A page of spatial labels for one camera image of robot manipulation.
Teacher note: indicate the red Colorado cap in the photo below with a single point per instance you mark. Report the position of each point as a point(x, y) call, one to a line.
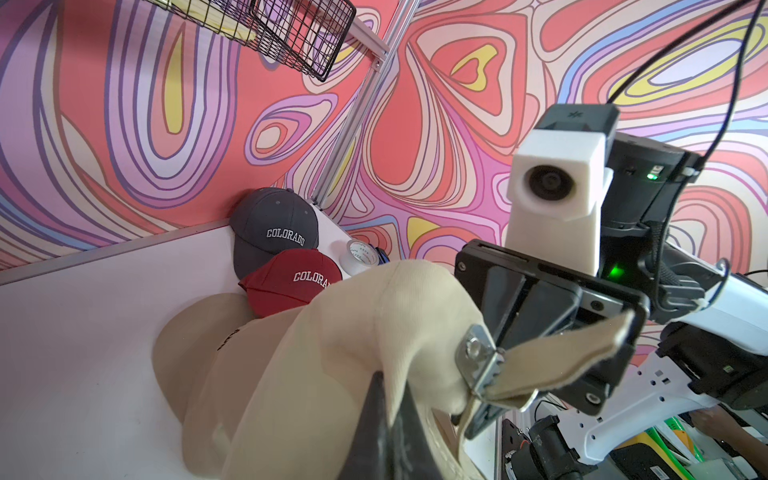
point(292, 279)

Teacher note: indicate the beige cap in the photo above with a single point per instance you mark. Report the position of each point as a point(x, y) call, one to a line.
point(208, 361)
point(411, 320)

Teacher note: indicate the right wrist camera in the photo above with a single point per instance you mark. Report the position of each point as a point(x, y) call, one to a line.
point(558, 182)

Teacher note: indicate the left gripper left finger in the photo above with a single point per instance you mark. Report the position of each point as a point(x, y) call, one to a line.
point(369, 457)

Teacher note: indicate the grey Colorado cap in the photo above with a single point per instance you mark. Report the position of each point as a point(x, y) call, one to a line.
point(267, 222)

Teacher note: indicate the black wire basket back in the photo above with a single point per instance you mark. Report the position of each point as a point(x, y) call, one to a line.
point(305, 35)

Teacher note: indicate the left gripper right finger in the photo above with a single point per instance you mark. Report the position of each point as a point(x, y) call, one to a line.
point(411, 457)

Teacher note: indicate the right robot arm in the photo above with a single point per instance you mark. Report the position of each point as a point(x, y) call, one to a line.
point(705, 342)

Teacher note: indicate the clear tape roll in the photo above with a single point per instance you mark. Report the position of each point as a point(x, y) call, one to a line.
point(358, 257)

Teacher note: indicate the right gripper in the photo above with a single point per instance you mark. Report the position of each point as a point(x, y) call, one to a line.
point(524, 298)

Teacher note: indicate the beige cap under red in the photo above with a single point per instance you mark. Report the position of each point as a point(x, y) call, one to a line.
point(208, 361)

